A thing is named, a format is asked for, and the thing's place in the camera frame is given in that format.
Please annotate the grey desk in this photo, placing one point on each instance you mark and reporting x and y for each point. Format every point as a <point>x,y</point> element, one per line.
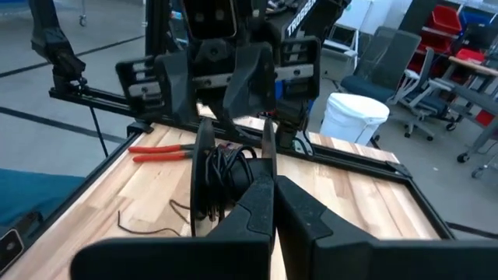
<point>474,68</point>

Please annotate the grey mesh office chair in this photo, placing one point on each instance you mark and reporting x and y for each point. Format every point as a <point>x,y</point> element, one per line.
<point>389,54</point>

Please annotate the black aluminium table frame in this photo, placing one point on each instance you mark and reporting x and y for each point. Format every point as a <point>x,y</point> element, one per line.
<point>97,102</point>

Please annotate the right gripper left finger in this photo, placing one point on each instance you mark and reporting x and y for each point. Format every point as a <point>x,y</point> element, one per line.
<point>175,258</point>

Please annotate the red storage bin stack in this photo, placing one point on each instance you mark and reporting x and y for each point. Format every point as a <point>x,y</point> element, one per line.
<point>443,19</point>

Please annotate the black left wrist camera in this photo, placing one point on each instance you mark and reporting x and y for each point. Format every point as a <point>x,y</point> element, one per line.
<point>210,17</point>

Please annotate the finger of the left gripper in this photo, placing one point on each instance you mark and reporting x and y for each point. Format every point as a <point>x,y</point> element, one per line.
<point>253,81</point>
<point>179,85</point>

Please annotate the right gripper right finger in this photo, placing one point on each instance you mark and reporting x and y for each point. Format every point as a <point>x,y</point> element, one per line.
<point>389,262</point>

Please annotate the person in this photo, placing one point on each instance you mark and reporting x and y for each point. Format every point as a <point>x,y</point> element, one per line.
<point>35,194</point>

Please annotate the white plastic bin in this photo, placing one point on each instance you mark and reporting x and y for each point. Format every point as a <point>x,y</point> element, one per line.
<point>354,116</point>

